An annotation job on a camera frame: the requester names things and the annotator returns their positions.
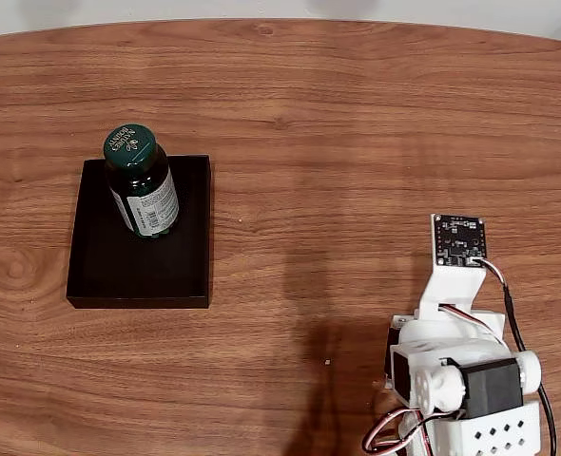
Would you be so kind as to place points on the green capped pill bottle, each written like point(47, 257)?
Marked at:
point(142, 190)

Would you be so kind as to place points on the shallow black box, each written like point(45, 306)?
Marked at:
point(119, 271)

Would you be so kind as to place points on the camera board on white mount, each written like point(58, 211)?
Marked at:
point(458, 237)

